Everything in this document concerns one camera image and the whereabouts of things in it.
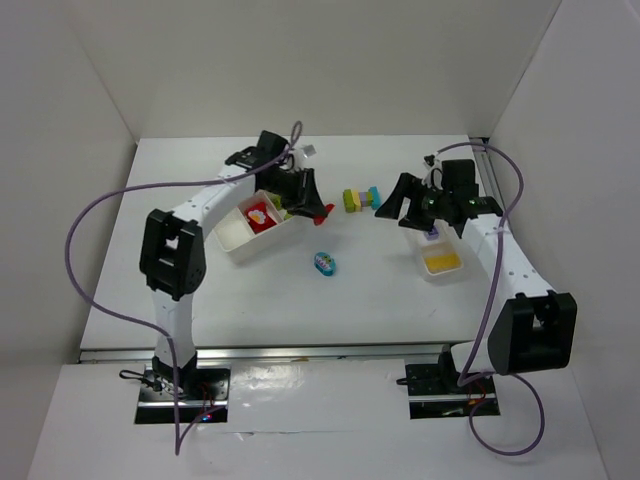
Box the purple lego brick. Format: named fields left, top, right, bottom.
left=424, top=227, right=440, bottom=241

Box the green square lego brick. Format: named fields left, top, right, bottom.
left=269, top=195, right=284, bottom=210

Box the teal long lego brick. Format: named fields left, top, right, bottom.
left=368, top=186, right=381, bottom=210

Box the white sorting tray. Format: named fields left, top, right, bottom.
left=404, top=223, right=464, bottom=283
left=213, top=190, right=308, bottom=264

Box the yellow lego plate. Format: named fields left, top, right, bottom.
left=424, top=253, right=462, bottom=275

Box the flower printed lego brick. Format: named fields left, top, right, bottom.
left=246, top=209, right=268, bottom=225

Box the red base lego brick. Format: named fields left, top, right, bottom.
left=243, top=201, right=279, bottom=235

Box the teal frog lego brick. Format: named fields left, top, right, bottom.
left=313, top=252, right=336, bottom=276

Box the long green lego brick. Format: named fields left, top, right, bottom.
left=342, top=189, right=356, bottom=213

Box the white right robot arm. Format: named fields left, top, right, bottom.
left=375, top=160, right=577, bottom=386

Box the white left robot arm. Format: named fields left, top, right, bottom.
left=139, top=122, right=327, bottom=390

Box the aluminium side rail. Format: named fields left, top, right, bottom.
left=469, top=137, right=505, bottom=208

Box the aluminium front rail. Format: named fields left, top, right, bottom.
left=78, top=342, right=446, bottom=364

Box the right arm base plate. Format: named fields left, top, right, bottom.
left=396, top=345, right=500, bottom=420

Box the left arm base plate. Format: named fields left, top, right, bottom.
left=119, top=367, right=231, bottom=425

